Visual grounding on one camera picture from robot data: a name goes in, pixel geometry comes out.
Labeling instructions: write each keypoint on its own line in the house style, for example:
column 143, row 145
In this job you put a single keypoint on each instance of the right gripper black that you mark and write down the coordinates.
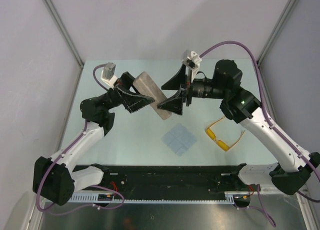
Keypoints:
column 174, row 103

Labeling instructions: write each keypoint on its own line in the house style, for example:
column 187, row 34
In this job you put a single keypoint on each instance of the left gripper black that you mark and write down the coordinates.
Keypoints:
column 132, row 101

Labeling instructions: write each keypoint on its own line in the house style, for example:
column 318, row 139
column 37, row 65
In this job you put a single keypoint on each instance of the grey glasses case green lining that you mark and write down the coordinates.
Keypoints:
column 146, row 86

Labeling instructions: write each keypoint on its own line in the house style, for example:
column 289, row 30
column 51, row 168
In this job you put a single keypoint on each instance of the light blue cleaning cloth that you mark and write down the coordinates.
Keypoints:
column 179, row 140

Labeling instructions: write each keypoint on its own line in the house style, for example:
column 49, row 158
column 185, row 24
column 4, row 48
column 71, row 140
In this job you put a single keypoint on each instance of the yellow sunglasses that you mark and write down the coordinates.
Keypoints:
column 218, row 140

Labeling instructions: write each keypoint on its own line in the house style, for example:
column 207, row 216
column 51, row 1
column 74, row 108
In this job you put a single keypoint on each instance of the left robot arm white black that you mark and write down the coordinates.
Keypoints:
column 54, row 177

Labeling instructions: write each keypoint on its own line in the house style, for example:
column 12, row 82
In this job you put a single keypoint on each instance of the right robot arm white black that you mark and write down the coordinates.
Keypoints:
column 293, row 167

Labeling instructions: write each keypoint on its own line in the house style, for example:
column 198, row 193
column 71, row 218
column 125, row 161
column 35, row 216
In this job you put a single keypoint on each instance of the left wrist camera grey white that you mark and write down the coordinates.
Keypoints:
column 109, row 72

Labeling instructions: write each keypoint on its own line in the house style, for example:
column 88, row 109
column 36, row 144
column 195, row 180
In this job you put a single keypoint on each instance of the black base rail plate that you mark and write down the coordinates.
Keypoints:
column 176, row 183

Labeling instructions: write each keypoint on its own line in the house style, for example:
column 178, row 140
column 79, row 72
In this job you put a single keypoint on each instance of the right aluminium side rail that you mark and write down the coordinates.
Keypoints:
column 265, row 94

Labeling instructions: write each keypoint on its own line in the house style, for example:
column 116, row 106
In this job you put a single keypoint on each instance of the white slotted cable duct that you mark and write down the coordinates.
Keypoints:
column 94, row 198

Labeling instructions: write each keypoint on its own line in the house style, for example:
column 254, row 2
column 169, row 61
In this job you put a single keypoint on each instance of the left aluminium frame post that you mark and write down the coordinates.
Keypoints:
column 63, row 31

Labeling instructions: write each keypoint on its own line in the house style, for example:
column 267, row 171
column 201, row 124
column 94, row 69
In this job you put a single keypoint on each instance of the aluminium frame post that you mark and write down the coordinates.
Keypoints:
column 280, row 24
column 63, row 31

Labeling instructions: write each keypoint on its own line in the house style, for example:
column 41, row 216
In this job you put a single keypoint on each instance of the aluminium frame crossbar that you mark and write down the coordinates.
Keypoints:
column 270, row 188

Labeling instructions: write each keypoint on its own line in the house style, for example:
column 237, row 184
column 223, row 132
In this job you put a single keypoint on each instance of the right aluminium frame post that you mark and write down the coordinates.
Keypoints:
column 280, row 24

